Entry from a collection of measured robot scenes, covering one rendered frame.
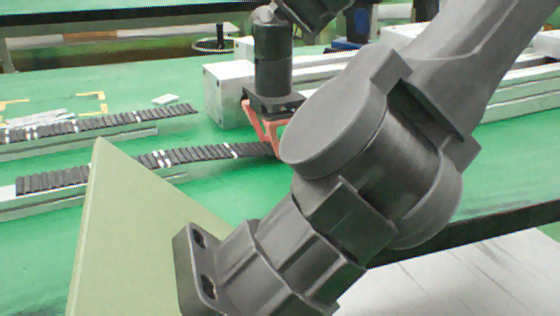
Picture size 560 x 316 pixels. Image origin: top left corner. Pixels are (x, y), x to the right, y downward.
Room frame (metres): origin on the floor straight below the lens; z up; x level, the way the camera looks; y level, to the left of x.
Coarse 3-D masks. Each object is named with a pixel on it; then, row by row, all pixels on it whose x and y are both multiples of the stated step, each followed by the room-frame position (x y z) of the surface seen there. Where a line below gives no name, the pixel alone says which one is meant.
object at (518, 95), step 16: (528, 64) 1.01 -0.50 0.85; (544, 64) 1.03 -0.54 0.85; (512, 80) 0.89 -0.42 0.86; (528, 80) 0.91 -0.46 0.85; (544, 80) 0.94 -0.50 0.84; (496, 96) 0.88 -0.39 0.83; (512, 96) 0.90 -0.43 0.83; (528, 96) 0.93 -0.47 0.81; (544, 96) 0.94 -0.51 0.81; (496, 112) 0.88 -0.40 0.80; (512, 112) 0.90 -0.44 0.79; (528, 112) 0.92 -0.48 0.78
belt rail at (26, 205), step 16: (160, 176) 0.63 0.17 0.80; (176, 176) 0.65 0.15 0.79; (0, 192) 0.57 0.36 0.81; (48, 192) 0.57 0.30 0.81; (64, 192) 0.58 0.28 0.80; (80, 192) 0.59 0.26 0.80; (0, 208) 0.55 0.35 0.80; (16, 208) 0.56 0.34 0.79; (32, 208) 0.56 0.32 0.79; (48, 208) 0.57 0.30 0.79
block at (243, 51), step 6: (234, 42) 1.14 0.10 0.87; (240, 42) 1.12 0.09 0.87; (246, 42) 1.11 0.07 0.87; (252, 42) 1.11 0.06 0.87; (234, 48) 1.14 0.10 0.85; (240, 48) 1.12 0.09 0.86; (246, 48) 1.11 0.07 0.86; (252, 48) 1.09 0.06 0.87; (240, 54) 1.13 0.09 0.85; (246, 54) 1.11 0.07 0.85; (252, 54) 1.09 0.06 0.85; (252, 60) 1.09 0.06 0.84
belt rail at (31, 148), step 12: (156, 120) 0.82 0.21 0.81; (84, 132) 0.77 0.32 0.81; (96, 132) 0.78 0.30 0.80; (108, 132) 0.79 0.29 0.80; (120, 132) 0.80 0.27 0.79; (132, 132) 0.81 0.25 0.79; (144, 132) 0.81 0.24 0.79; (156, 132) 0.82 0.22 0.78; (12, 144) 0.72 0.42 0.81; (24, 144) 0.73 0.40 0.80; (36, 144) 0.74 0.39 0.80; (48, 144) 0.75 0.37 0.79; (60, 144) 0.76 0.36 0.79; (72, 144) 0.76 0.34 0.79; (84, 144) 0.77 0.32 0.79; (0, 156) 0.72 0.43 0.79; (12, 156) 0.72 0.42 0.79; (24, 156) 0.73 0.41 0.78
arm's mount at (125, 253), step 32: (96, 160) 0.32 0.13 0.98; (128, 160) 0.35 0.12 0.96; (96, 192) 0.28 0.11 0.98; (128, 192) 0.31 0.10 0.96; (160, 192) 0.34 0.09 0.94; (96, 224) 0.24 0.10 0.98; (128, 224) 0.27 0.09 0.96; (160, 224) 0.29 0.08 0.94; (224, 224) 0.37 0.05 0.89; (96, 256) 0.22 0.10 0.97; (128, 256) 0.23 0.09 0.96; (160, 256) 0.26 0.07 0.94; (96, 288) 0.19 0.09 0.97; (128, 288) 0.21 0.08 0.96; (160, 288) 0.23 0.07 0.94
